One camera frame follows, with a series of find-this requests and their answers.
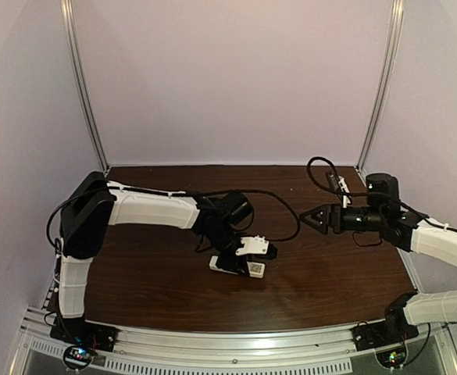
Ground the left aluminium frame post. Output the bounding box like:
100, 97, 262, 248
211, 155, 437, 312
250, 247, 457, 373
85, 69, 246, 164
60, 0, 110, 173

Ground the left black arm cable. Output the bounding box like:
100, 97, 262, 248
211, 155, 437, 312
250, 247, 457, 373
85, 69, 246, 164
46, 189, 302, 255

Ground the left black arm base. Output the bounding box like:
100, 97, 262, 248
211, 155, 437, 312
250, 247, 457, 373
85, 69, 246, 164
50, 317, 118, 352

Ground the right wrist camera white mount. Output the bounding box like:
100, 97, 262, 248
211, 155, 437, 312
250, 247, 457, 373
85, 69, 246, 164
325, 171, 352, 208

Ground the white remote control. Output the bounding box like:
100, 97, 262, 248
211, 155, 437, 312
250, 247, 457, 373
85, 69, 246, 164
209, 255, 266, 279

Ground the right aluminium frame post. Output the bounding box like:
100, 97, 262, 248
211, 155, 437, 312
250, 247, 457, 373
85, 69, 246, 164
356, 0, 405, 172

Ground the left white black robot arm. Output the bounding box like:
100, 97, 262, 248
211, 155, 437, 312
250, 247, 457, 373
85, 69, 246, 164
55, 172, 268, 321

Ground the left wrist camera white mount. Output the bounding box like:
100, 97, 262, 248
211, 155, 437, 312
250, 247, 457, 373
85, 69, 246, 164
235, 236, 278, 259

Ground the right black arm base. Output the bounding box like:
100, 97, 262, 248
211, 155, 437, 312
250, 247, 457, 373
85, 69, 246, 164
350, 320, 419, 352

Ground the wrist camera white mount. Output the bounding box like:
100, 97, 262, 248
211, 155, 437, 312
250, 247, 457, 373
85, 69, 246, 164
325, 171, 352, 208
235, 236, 278, 259

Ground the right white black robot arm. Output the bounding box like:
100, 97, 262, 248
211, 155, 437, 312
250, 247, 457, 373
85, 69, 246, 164
299, 173, 457, 334

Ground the front aluminium rail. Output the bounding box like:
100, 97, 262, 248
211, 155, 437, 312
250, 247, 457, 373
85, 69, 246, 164
16, 306, 452, 374

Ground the aluminium frame post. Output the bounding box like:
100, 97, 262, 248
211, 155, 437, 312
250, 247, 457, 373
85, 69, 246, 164
60, 0, 110, 173
356, 0, 405, 172

